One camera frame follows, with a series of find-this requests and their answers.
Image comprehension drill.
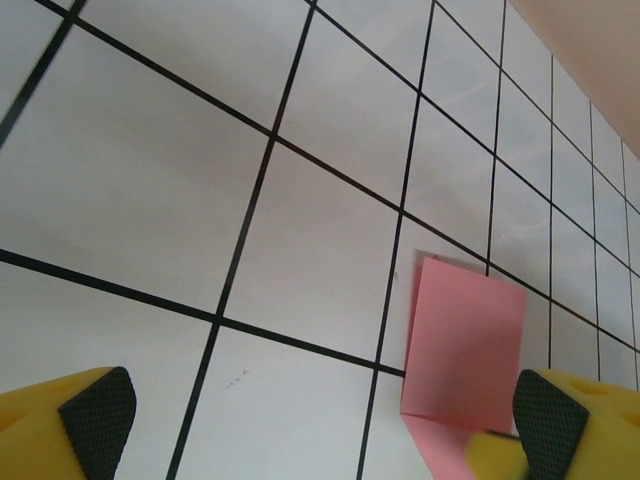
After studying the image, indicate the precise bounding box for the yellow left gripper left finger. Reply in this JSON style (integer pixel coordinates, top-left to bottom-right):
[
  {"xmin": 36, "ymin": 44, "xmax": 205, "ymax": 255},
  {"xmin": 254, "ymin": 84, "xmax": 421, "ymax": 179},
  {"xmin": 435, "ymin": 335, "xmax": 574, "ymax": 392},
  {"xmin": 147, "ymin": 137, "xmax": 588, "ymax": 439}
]
[{"xmin": 0, "ymin": 366, "xmax": 137, "ymax": 480}]

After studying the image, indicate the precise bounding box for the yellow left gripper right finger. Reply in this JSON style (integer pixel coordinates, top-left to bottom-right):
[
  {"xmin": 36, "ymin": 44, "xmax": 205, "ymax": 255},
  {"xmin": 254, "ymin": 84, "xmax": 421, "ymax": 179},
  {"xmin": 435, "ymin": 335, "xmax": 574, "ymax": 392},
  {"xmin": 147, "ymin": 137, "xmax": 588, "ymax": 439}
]
[{"xmin": 513, "ymin": 368, "xmax": 640, "ymax": 480}]

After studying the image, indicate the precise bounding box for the pink cloth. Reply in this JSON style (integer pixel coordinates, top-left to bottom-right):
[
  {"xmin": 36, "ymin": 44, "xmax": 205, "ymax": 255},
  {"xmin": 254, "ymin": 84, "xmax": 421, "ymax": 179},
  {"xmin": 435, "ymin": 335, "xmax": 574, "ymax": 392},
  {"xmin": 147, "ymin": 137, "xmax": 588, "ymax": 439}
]
[{"xmin": 399, "ymin": 254, "xmax": 529, "ymax": 480}]

